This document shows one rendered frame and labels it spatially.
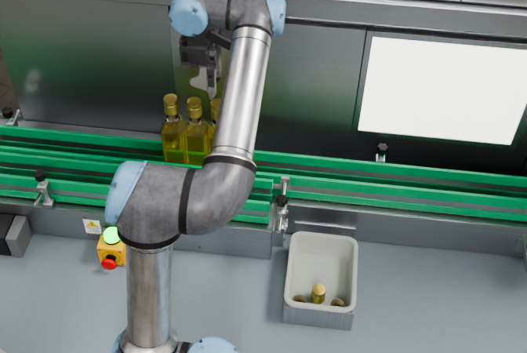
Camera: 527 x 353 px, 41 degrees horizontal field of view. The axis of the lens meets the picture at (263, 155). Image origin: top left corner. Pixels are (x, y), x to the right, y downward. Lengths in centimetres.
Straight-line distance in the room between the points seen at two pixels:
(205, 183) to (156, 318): 32
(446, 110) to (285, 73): 42
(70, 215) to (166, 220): 73
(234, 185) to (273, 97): 66
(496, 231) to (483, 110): 32
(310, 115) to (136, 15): 51
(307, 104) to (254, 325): 58
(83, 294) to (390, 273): 80
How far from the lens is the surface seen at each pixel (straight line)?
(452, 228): 193
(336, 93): 182
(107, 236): 187
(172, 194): 121
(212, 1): 138
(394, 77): 179
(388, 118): 188
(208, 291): 187
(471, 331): 189
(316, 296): 180
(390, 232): 194
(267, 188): 183
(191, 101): 172
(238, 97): 128
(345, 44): 172
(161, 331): 143
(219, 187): 121
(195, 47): 158
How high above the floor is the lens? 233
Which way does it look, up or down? 47 degrees down
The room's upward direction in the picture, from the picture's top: 1 degrees clockwise
